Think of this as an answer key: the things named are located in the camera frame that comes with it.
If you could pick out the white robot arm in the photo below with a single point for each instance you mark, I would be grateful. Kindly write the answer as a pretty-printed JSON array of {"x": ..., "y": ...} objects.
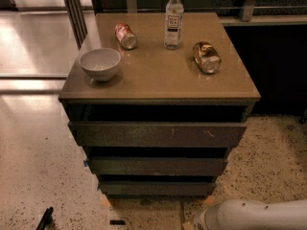
[{"x": 239, "y": 214}]

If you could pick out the brown drawer cabinet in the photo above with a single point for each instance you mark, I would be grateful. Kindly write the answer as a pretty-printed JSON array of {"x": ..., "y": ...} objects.
[{"x": 157, "y": 85}]

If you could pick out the white ceramic bowl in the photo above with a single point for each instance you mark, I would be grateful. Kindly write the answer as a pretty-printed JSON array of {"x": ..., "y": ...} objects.
[{"x": 100, "y": 64}]

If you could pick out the gold soda can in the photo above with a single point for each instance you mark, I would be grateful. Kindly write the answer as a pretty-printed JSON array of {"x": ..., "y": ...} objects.
[{"x": 206, "y": 57}]

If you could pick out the red soda can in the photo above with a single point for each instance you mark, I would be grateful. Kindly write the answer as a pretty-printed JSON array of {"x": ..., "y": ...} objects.
[{"x": 125, "y": 36}]

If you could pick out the clear plastic water bottle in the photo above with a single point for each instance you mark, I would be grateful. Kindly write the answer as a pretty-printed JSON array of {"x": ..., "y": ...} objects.
[{"x": 173, "y": 24}]

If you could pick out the metal railing shelf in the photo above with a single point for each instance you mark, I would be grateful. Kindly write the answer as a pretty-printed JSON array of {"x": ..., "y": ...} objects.
[{"x": 232, "y": 12}]

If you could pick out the black object on floor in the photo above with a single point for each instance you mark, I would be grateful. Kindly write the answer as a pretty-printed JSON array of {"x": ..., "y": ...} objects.
[{"x": 46, "y": 219}]

